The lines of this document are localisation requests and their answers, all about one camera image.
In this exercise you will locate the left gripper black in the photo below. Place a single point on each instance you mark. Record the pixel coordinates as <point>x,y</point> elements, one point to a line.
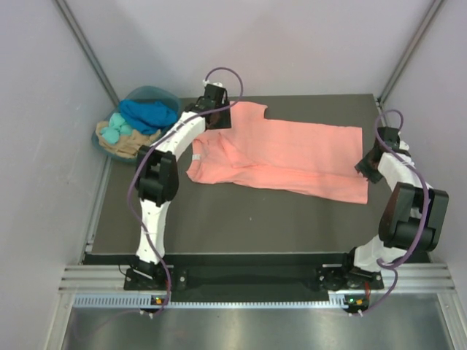
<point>224,122</point>

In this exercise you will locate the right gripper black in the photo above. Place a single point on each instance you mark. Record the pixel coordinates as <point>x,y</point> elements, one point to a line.
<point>363,168</point>

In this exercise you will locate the pink t shirt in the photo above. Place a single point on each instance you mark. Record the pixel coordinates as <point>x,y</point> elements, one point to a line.
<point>301,157</point>

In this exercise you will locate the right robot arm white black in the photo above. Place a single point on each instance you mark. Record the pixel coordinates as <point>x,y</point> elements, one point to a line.
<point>414,214</point>

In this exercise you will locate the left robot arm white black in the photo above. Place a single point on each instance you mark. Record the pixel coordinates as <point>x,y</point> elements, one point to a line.
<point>157,182</point>

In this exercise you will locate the blue t shirt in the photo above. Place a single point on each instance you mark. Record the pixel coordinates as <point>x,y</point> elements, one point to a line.
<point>147,118</point>

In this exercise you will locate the teal laundry basket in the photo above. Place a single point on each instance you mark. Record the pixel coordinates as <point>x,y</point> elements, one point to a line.
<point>144,94</point>

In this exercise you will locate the beige t shirt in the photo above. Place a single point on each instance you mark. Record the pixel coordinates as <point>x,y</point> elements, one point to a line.
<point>128,146</point>

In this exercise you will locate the light turquoise t shirt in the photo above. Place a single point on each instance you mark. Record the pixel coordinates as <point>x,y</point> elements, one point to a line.
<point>115,128</point>

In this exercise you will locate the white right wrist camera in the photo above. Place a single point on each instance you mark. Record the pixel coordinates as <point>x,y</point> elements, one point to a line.
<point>403,147</point>

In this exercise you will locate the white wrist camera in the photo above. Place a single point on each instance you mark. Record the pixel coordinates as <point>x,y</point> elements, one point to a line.
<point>207,82</point>
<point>403,147</point>

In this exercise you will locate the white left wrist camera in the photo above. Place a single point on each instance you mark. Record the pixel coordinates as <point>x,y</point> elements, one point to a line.
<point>207,82</point>

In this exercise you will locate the aluminium rail front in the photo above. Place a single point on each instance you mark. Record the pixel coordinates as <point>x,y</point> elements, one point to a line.
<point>412,278</point>

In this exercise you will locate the right aluminium frame post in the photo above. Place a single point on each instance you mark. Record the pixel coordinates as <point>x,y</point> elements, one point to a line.
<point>410,49</point>

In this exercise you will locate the aluminium frame post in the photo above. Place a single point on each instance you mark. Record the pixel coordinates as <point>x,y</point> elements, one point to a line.
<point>410,49</point>
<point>77,32</point>

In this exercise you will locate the left aluminium frame post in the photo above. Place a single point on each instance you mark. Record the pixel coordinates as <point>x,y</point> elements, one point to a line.
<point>77,32</point>

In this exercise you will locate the grey slotted cable duct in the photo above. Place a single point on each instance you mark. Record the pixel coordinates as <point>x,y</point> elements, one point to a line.
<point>152,302</point>

